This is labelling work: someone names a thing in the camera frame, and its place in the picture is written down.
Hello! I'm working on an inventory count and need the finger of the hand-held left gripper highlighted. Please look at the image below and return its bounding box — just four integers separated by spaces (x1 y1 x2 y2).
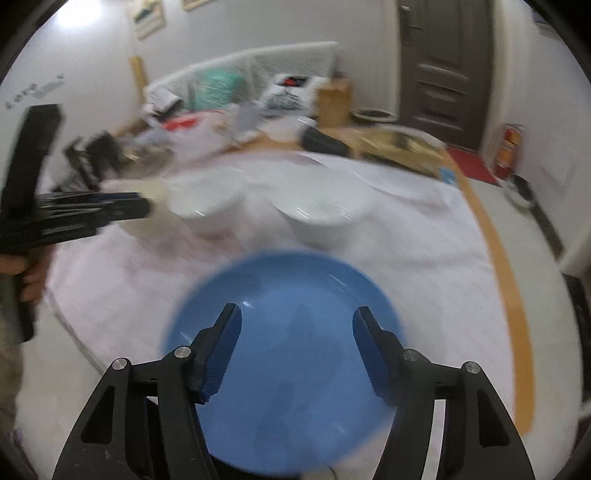
36 203 152 243
36 191 149 208

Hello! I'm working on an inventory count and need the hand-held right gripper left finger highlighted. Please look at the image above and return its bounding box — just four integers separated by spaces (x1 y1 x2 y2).
52 303 243 480

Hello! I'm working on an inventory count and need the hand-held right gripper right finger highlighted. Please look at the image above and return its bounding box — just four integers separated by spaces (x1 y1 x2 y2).
353 306 536 480

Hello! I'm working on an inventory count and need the blue plastic bowl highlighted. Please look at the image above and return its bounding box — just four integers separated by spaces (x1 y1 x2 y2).
161 249 407 479

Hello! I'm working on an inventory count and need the white bowl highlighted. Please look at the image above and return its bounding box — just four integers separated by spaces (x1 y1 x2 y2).
271 178 376 251
165 168 251 235

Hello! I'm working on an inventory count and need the white plate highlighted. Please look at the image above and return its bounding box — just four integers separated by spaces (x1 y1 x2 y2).
252 151 387 199

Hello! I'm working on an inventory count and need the person's left hand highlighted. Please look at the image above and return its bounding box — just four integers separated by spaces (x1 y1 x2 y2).
0 251 52 304

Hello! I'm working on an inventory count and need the white printed tablecloth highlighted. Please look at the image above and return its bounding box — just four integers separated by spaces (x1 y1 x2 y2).
44 152 534 435

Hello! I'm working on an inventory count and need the leaning wooden board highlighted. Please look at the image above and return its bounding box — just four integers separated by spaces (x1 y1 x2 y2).
130 55 147 100

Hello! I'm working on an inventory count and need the green patterned pillow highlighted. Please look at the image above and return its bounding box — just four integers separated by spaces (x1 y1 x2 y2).
195 68 245 110

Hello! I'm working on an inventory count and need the small framed landscape painting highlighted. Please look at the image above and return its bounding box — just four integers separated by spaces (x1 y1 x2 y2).
130 0 167 40

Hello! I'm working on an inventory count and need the white pillow black tree print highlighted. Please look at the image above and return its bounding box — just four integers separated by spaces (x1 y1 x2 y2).
262 73 325 115

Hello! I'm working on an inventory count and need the grey sofa with lace cover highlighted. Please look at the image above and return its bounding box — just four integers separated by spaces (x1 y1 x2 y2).
139 41 354 130

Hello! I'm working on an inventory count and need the black packet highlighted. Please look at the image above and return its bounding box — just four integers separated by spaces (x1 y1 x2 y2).
299 126 352 158

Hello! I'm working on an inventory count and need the brown snack packet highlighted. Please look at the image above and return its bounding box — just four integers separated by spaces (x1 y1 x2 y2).
359 128 448 180

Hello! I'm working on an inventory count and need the red door mat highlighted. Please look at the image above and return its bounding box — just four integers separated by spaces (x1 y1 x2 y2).
445 145 503 186

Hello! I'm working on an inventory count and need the grey trash bin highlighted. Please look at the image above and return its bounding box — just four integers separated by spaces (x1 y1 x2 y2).
353 108 398 126

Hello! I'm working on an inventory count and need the red fire extinguisher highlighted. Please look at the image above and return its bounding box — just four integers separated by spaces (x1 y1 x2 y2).
496 123 526 182

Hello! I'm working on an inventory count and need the dark brown door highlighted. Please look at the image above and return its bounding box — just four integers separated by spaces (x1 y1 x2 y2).
398 0 494 152

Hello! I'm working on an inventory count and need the black wall lettering decal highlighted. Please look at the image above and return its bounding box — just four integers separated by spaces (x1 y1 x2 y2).
4 73 66 110

